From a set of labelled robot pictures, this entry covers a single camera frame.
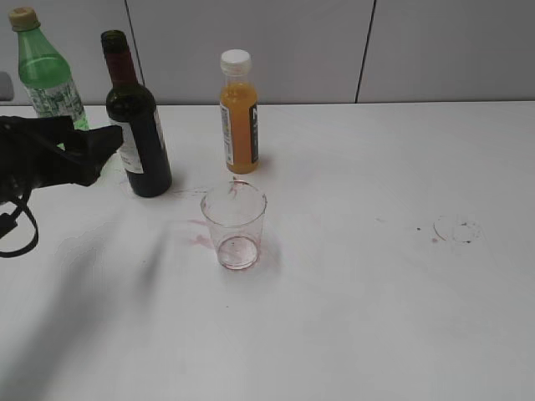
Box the dark red wine bottle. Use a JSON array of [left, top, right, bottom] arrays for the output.
[[101, 30, 172, 198]]

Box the black cable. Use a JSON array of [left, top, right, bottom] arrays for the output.
[[0, 190, 39, 258]]

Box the transparent plastic cup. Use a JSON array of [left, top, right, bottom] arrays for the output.
[[200, 180, 268, 271]]

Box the green plastic soda bottle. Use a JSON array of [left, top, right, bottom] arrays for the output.
[[8, 7, 89, 130]]

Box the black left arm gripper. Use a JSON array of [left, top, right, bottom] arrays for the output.
[[1, 116, 123, 204]]

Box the orange juice bottle white cap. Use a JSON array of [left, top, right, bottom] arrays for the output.
[[220, 49, 259, 175]]

